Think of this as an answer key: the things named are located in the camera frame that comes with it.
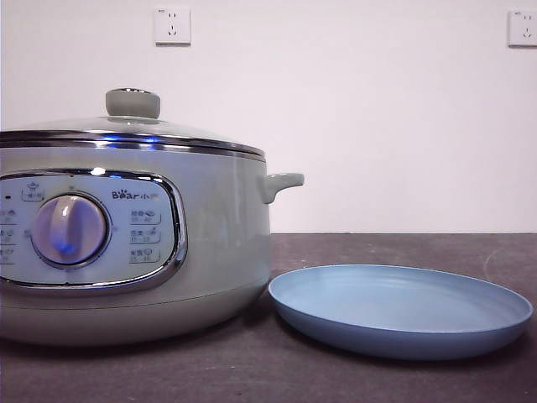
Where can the blue round plate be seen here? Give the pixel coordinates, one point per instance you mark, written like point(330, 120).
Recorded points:
point(398, 306)

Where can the white wall socket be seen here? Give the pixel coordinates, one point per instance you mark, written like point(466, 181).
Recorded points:
point(523, 28)
point(172, 26)

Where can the pale green electric steamer pot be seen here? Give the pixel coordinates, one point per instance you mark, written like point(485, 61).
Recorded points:
point(218, 252)

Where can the glass lid with green knob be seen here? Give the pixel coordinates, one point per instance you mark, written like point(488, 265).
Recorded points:
point(133, 105)

